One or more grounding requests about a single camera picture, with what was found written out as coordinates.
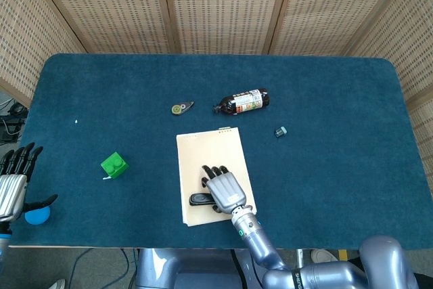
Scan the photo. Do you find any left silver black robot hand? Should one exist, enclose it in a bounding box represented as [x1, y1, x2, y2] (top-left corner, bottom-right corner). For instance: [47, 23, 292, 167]
[0, 142, 59, 224]

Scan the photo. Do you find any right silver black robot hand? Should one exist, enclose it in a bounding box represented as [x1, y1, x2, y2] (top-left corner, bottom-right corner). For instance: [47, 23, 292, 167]
[201, 164, 248, 215]

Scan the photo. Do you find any beige notepad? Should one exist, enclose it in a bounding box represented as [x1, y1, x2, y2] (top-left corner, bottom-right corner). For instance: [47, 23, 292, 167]
[175, 127, 257, 227]

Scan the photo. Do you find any blue ball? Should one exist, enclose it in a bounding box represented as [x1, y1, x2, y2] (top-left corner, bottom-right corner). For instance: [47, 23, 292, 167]
[24, 204, 51, 225]

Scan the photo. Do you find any blue-grey robot torso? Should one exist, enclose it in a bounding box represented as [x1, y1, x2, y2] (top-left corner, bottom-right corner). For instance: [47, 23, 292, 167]
[135, 248, 268, 289]

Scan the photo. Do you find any brown plastic drink bottle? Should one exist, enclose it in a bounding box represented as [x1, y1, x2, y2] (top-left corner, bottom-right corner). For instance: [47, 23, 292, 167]
[212, 87, 271, 115]

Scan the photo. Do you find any green black correction tape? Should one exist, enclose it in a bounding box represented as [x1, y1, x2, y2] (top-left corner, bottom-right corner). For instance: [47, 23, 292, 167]
[170, 100, 195, 116]

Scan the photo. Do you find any blue table cloth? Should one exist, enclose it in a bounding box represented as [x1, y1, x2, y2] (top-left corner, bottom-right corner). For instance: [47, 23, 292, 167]
[7, 52, 433, 251]

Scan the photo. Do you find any green toy building block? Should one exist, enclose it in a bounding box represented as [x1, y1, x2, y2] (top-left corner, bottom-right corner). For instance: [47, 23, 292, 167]
[100, 151, 130, 179]

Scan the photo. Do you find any woven folding screen panel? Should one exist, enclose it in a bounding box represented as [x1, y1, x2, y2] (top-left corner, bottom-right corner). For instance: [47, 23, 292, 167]
[346, 0, 433, 181]
[159, 0, 294, 55]
[0, 0, 87, 107]
[269, 0, 412, 56]
[28, 0, 182, 55]

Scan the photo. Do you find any black cable bundle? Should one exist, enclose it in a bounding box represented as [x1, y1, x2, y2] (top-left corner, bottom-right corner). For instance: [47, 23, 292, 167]
[0, 99, 30, 146]

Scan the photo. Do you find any black floor cable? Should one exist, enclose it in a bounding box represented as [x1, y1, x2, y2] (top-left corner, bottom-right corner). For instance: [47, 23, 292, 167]
[66, 248, 139, 289]

